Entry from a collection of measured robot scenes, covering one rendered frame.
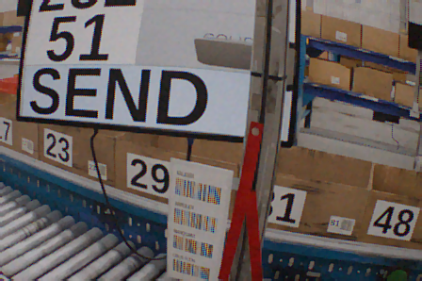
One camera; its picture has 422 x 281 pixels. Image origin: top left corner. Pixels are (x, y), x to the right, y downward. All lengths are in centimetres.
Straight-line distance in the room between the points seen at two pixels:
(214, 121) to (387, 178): 91
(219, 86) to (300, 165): 86
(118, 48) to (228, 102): 19
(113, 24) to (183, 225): 32
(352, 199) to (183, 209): 66
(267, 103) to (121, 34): 26
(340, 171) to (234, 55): 89
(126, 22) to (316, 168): 96
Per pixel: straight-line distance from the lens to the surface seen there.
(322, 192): 122
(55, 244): 138
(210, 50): 68
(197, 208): 63
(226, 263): 65
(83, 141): 150
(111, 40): 71
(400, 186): 151
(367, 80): 543
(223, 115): 69
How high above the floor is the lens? 144
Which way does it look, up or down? 15 degrees down
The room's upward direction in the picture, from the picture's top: 5 degrees clockwise
